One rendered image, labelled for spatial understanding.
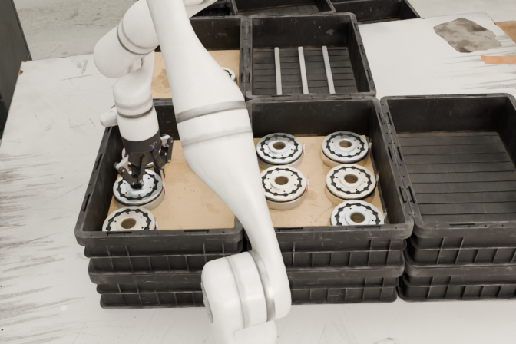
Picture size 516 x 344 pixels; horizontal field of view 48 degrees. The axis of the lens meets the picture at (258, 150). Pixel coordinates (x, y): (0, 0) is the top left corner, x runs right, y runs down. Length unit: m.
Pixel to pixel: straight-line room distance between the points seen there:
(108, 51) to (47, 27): 2.82
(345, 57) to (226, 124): 0.99
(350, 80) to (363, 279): 0.61
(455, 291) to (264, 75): 0.74
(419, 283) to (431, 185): 0.22
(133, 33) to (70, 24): 2.88
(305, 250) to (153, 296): 0.32
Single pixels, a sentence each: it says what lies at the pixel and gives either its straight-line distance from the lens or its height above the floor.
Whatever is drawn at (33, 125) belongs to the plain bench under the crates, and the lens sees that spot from 1.76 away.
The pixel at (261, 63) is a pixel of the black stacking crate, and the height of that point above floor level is 0.83.
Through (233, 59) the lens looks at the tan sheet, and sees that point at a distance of 1.66.
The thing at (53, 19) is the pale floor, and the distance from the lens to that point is 3.91.
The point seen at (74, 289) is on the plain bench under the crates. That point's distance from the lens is 1.31.
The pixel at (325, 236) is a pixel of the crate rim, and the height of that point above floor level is 0.92.
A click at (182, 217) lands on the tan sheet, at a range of 1.20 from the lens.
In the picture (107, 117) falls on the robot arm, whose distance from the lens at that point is 1.18.
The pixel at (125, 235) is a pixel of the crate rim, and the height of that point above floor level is 0.93.
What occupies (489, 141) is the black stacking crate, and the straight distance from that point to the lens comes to 1.44.
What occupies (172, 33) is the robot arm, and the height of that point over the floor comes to 1.35.
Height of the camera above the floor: 1.70
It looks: 41 degrees down
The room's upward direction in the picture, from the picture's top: 2 degrees counter-clockwise
